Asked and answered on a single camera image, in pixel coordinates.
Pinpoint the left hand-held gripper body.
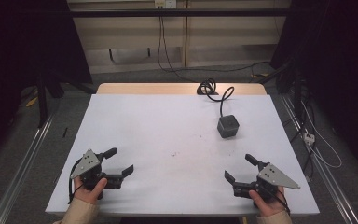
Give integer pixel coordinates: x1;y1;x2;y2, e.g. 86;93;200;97
70;148;123;191

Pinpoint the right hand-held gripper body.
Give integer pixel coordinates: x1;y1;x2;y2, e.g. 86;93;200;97
232;161;301;203

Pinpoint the person's left hand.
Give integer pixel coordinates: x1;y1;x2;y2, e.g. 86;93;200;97
73;176;108;205

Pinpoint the person's right hand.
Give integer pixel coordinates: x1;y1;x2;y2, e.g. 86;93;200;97
248;186;288;218

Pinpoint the black cube power socket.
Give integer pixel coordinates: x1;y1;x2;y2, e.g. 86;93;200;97
216;114;241;139

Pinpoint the white power strip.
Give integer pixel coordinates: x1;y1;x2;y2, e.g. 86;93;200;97
302;130;317;147

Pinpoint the white table board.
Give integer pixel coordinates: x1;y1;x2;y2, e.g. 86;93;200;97
45;93;321;217

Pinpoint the wooden table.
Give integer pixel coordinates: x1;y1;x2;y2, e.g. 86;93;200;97
96;82;268;96

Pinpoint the black metal stand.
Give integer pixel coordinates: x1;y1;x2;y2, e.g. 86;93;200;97
35;71;49;129

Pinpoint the dark curtain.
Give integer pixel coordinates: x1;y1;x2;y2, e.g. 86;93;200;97
269;0;358;178
0;0;93;164

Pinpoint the black horizontal bar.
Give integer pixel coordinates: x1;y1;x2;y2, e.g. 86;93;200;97
69;8;293;18

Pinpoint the right hand-held gripper cable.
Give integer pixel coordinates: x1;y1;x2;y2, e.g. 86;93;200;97
271;189;291;217

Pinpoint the hand-held gripper cable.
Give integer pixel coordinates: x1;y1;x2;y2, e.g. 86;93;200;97
271;189;291;217
68;157;85;204

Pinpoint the left hand-held gripper cable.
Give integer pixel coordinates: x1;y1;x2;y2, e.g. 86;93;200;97
68;157;85;204

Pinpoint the aluminium floor rail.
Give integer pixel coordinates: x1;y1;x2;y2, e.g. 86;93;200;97
281;94;358;224
0;115;57;224

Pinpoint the black power socket cable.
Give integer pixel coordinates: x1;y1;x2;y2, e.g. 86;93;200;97
196;77;236;119

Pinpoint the white cable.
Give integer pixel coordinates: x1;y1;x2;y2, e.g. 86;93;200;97
299;99;343;170

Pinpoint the black cable along wall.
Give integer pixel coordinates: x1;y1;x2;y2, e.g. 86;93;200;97
157;15;269;82

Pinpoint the white wall socket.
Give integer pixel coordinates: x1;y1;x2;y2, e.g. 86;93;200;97
154;0;177;9

